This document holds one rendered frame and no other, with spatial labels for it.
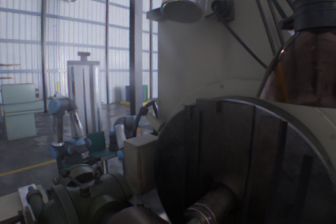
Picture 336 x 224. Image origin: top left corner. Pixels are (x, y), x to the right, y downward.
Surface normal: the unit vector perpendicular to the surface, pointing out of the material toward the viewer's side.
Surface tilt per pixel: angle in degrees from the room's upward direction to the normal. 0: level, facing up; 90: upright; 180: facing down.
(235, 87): 90
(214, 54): 90
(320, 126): 90
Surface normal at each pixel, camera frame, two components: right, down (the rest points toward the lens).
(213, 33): -0.68, 0.09
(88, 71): 0.72, 0.08
